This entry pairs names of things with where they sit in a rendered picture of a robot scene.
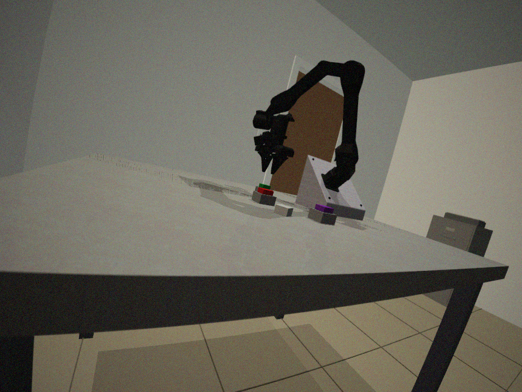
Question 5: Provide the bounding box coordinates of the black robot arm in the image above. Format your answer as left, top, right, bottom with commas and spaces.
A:
253, 60, 365, 192

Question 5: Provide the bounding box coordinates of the purple button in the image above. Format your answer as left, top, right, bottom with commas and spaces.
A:
308, 204, 337, 225

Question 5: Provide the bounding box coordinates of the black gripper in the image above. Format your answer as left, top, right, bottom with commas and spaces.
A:
255, 129, 294, 174

